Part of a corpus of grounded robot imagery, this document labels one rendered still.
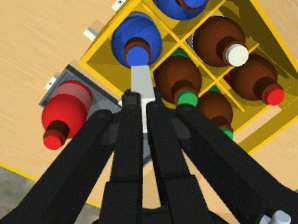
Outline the brown bottle with green cap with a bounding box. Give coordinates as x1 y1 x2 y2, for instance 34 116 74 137
152 47 202 106
196 84 234 140

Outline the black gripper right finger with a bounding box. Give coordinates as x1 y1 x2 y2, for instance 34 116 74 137
140 65 298 224

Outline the grey flat tray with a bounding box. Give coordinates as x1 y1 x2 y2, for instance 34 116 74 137
38 64 152 168

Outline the blue bottle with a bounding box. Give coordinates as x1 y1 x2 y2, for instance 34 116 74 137
152 0 209 21
111 11 162 69

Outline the brown bottle with white cap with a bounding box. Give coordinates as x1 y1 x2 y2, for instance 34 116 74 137
186 13 249 68

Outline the brown bottle with red cap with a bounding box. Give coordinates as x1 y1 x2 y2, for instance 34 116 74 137
222 51 284 106

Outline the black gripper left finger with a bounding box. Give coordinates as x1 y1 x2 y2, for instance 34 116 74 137
0 66 145 224

